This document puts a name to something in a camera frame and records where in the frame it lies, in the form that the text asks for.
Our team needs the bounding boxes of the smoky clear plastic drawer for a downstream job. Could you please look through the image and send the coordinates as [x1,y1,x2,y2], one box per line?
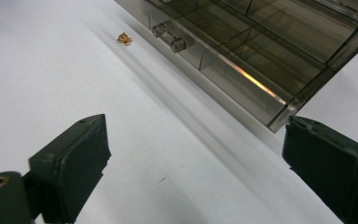
[114,0,358,134]

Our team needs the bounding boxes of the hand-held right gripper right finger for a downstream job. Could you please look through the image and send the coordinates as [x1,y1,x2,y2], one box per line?
[282,115,358,224]

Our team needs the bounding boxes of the smoky clear drawer cabinet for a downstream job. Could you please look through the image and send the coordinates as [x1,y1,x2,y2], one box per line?
[310,0,358,31]

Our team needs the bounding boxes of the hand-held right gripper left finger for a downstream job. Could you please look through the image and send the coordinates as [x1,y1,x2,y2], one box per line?
[27,113,112,224]

